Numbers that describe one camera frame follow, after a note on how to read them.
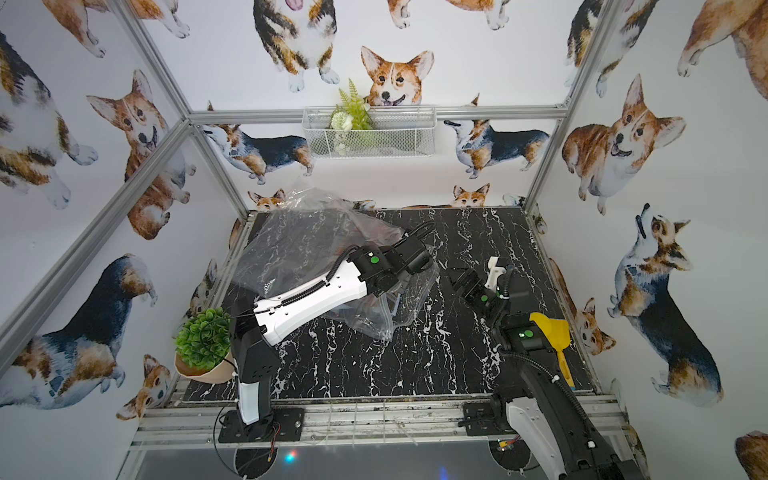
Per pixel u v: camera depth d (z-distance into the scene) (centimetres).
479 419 73
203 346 72
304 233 112
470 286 69
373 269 53
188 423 75
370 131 87
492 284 70
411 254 59
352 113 82
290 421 74
